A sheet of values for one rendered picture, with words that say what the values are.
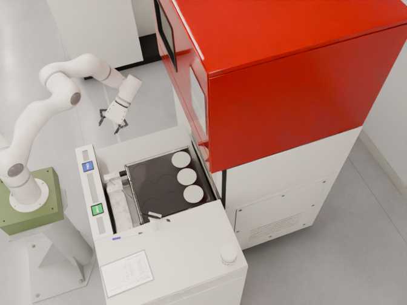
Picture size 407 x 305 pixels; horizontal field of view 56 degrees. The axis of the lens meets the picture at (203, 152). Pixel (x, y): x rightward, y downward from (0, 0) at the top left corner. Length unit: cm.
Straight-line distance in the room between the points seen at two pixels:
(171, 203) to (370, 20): 120
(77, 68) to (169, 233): 84
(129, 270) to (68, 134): 197
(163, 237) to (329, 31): 111
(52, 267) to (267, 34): 223
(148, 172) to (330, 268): 147
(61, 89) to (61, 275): 156
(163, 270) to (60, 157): 188
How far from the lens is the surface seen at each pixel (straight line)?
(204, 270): 176
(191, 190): 199
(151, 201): 198
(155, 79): 376
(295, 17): 141
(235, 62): 122
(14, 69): 431
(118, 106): 211
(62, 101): 172
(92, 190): 201
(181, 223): 184
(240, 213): 214
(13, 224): 212
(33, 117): 177
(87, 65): 178
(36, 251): 307
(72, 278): 290
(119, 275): 180
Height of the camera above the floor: 265
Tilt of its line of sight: 56 degrees down
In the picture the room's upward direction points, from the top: 3 degrees counter-clockwise
